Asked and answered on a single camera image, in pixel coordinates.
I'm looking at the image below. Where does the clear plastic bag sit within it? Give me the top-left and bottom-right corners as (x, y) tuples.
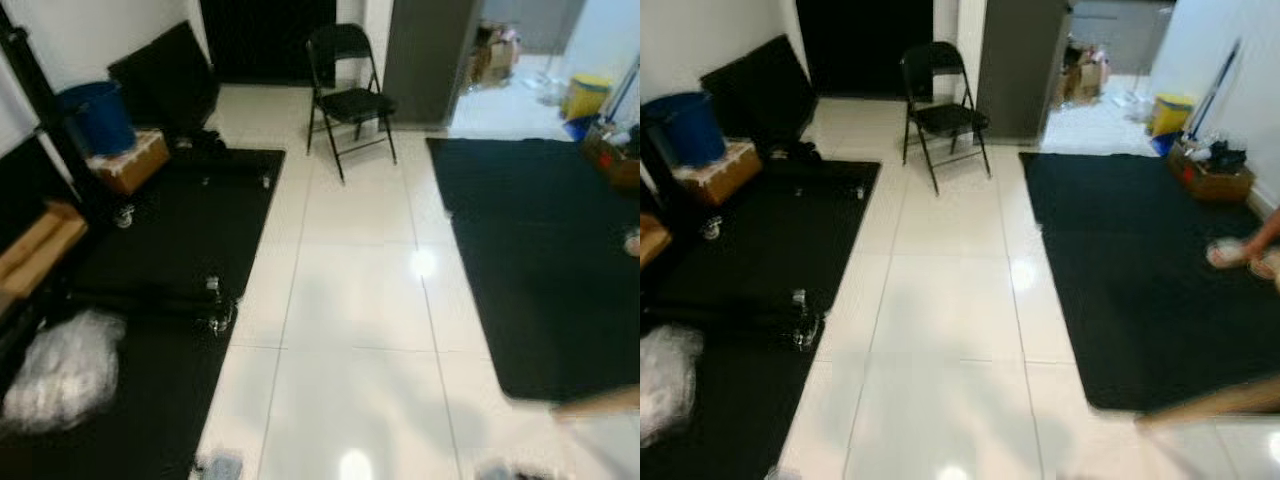
(2, 309), (127, 435)
(640, 323), (706, 448)

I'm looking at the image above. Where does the mop with long handle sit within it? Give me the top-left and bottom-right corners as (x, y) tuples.
(598, 58), (641, 131)
(1183, 38), (1246, 141)

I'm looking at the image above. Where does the black folding chair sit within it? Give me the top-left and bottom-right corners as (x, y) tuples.
(304, 22), (400, 185)
(900, 41), (993, 196)

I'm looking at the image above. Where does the long wooden box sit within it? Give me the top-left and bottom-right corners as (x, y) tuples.
(0, 199), (90, 303)
(640, 212), (673, 269)

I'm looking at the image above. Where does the black flat panel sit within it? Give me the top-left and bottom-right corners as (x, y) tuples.
(699, 34), (821, 161)
(107, 21), (223, 149)

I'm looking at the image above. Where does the small brown cardboard box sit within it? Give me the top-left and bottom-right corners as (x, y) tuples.
(87, 129), (172, 197)
(672, 140), (763, 208)

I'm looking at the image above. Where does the black wheeled rack frame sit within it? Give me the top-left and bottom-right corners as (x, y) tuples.
(640, 120), (867, 353)
(0, 10), (276, 338)

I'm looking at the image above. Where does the large open cardboard box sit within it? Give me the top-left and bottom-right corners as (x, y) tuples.
(1075, 42), (1114, 99)
(485, 25), (525, 83)

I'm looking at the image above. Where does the brown crate with clutter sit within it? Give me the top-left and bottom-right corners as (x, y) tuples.
(581, 122), (641, 191)
(1168, 140), (1256, 205)

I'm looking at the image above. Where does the yellow bin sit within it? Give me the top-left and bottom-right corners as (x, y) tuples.
(1148, 93), (1197, 138)
(562, 73), (614, 122)

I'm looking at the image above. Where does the blue bucket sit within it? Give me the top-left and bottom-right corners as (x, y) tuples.
(642, 91), (729, 169)
(56, 80), (138, 159)

